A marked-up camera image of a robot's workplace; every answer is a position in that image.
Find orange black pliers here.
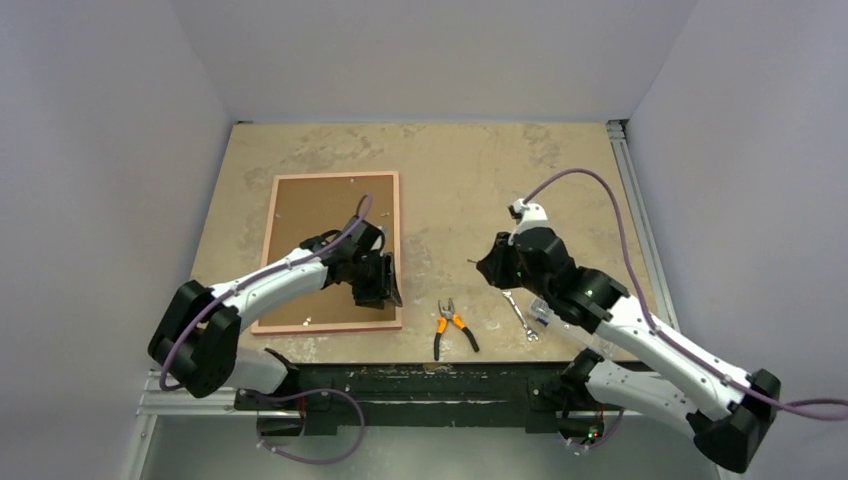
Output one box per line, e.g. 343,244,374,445
433,298,481,362

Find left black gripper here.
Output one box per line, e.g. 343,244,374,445
348,251,400,309

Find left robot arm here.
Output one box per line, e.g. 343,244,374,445
147,216,402,409

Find pink picture frame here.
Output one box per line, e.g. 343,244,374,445
250,171,402,336

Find silver wrench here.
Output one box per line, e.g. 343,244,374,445
501,290,539,342

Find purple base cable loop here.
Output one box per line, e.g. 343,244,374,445
255,386,369,465

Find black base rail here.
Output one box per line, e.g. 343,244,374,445
235,362,620,437

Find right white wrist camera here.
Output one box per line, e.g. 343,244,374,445
508,198,549,244

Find clear screw organizer box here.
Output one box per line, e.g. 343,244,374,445
529,298,619,359

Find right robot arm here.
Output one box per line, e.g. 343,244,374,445
475,227,781,473

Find aluminium frame rail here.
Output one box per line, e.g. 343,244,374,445
606,120,679,330

